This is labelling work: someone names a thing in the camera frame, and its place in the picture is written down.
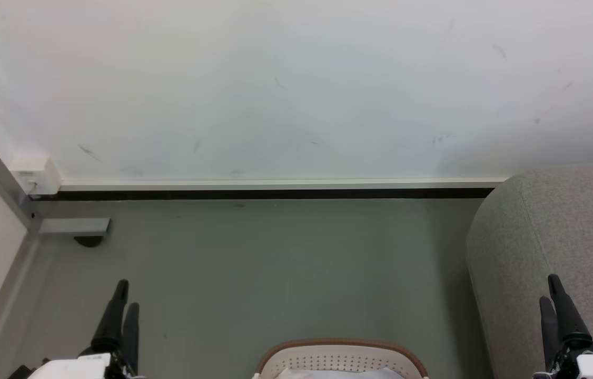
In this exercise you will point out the white plastic junction box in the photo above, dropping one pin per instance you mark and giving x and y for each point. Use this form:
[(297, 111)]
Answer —
[(37, 171)]

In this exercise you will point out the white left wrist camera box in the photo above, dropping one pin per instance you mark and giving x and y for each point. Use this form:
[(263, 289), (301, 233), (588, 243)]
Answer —
[(72, 368)]

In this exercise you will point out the grey metal foot bar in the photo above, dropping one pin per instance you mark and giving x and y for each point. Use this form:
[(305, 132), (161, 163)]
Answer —
[(75, 226)]

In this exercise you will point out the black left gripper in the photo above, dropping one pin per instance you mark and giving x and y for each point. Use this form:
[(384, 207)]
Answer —
[(120, 366)]

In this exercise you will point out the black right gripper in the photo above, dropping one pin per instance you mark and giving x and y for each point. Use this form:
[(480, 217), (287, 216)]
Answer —
[(565, 363)]

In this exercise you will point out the white brown-rimmed laundry basket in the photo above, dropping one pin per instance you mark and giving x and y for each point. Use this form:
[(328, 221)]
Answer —
[(338, 355)]

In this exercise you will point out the black round caster foot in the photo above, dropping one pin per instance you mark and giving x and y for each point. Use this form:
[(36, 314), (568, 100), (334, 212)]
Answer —
[(88, 241)]

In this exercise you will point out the grey fabric sofa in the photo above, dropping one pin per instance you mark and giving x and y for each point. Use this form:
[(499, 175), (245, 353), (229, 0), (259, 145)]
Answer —
[(554, 237)]

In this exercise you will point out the white and black baseboard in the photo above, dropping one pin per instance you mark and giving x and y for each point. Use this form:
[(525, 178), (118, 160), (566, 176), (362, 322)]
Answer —
[(275, 189)]

